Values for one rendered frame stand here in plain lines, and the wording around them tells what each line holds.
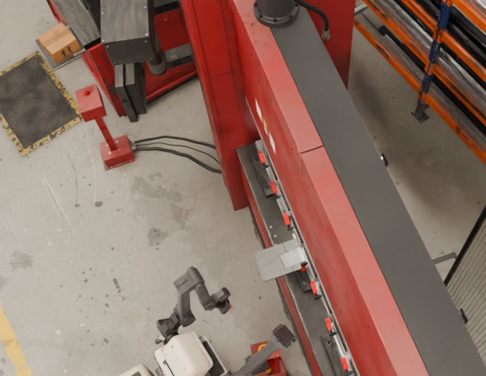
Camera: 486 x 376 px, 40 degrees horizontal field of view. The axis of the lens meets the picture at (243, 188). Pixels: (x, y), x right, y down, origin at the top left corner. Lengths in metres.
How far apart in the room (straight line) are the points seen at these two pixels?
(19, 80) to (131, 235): 1.84
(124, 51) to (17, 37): 3.00
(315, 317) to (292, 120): 1.48
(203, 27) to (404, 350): 1.80
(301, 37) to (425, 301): 1.21
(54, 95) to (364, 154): 3.79
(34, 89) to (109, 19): 2.53
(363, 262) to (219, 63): 1.55
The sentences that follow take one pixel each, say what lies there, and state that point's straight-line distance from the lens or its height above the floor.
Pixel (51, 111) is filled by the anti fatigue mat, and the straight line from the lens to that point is 5.81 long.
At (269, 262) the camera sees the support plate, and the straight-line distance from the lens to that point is 3.76.
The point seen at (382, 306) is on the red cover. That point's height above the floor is 2.30.
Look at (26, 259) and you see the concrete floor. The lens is 5.25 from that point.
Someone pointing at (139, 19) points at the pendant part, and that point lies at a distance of 3.52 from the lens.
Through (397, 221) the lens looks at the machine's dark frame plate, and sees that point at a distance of 2.44.
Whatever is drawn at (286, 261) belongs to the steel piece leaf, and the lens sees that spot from 3.75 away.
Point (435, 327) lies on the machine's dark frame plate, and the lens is 2.33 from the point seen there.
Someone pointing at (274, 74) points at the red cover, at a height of 2.30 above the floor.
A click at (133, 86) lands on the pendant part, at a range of 3.77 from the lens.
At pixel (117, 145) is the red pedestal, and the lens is 5.31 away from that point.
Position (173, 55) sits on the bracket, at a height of 1.21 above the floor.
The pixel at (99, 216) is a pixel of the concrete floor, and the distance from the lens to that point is 5.20.
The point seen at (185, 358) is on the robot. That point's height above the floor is 1.39.
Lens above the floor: 4.51
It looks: 63 degrees down
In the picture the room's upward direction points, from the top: 11 degrees counter-clockwise
